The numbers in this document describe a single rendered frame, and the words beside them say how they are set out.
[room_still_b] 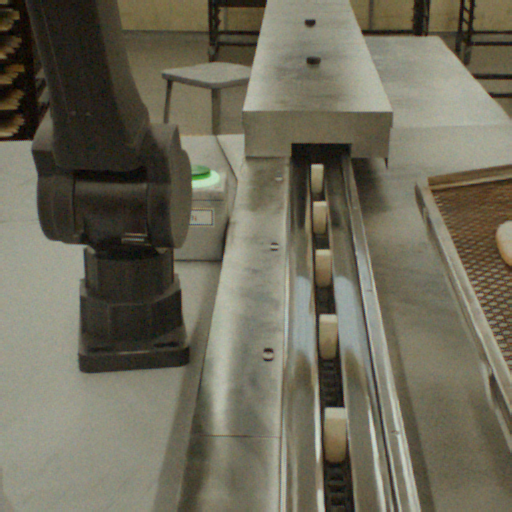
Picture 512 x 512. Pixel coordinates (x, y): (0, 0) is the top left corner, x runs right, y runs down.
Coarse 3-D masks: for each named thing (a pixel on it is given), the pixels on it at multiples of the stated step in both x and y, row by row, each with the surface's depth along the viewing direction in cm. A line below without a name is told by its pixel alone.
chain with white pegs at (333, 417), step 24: (312, 144) 126; (312, 168) 113; (312, 192) 114; (312, 216) 106; (336, 336) 74; (336, 360) 74; (336, 384) 71; (336, 408) 61; (336, 432) 61; (336, 456) 61; (336, 480) 60; (336, 504) 58
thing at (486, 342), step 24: (480, 168) 97; (504, 168) 97; (432, 192) 97; (504, 192) 94; (432, 216) 90; (456, 216) 90; (480, 216) 89; (456, 240) 84; (480, 240) 83; (456, 264) 79; (480, 264) 79; (504, 264) 78; (456, 288) 74; (480, 312) 70; (480, 336) 64; (504, 336) 67; (504, 360) 63; (504, 384) 60; (504, 408) 57
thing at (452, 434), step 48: (240, 144) 142; (432, 144) 142; (480, 144) 142; (384, 192) 121; (384, 240) 105; (384, 288) 92; (432, 288) 92; (432, 336) 83; (432, 384) 75; (480, 384) 75; (432, 432) 69; (480, 432) 69; (432, 480) 63; (480, 480) 63
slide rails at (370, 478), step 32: (352, 256) 92; (352, 288) 85; (288, 320) 79; (352, 320) 79; (288, 352) 73; (352, 352) 73; (288, 384) 69; (352, 384) 69; (288, 416) 65; (352, 416) 65; (288, 448) 61; (320, 448) 61; (352, 448) 61; (288, 480) 58; (320, 480) 58; (352, 480) 58; (384, 480) 58
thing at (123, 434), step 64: (0, 192) 120; (0, 256) 100; (64, 256) 100; (0, 320) 86; (64, 320) 86; (192, 320) 86; (0, 384) 75; (64, 384) 75; (128, 384) 75; (192, 384) 75; (0, 448) 67; (64, 448) 67; (128, 448) 67
